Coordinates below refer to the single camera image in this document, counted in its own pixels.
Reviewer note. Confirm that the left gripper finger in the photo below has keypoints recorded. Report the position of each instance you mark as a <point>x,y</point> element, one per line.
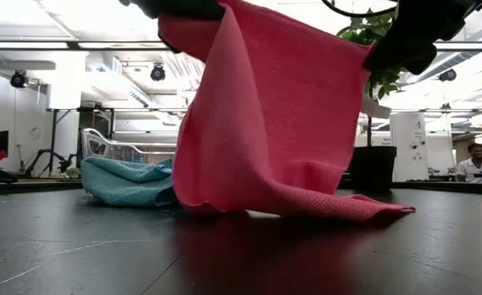
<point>198,10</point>

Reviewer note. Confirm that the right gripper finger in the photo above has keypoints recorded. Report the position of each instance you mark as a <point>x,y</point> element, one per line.
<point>409,55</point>

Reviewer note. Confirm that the pink microfiber towel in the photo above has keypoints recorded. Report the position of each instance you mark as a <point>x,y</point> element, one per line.
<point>274,123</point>

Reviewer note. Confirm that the black background robot arm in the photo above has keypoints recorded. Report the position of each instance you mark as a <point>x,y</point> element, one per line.
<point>48,152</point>

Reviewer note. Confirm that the light blue microfiber towel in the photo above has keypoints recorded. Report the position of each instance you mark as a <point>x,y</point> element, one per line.
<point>122,184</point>

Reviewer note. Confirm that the green leafy plant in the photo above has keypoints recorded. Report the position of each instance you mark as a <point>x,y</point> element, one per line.
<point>384,84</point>

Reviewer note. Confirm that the black hanging spotlight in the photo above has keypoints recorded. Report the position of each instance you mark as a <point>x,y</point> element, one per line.
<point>447,75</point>
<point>157,73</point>
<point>19,79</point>

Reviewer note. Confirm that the white pillar with signs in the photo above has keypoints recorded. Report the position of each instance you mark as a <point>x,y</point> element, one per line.
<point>409,143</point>

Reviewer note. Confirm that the black plant pot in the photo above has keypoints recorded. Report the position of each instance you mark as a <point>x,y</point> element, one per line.
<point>372,168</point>

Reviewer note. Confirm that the person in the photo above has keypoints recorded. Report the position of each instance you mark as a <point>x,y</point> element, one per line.
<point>474,164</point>

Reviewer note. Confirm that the clear plastic bin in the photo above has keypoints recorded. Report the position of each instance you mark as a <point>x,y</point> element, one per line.
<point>114,149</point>

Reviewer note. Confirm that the black-legged background table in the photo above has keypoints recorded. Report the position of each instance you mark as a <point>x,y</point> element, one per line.
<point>53,139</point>

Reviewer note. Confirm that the black metal table frame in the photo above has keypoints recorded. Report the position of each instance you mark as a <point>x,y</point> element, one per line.
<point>28,186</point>

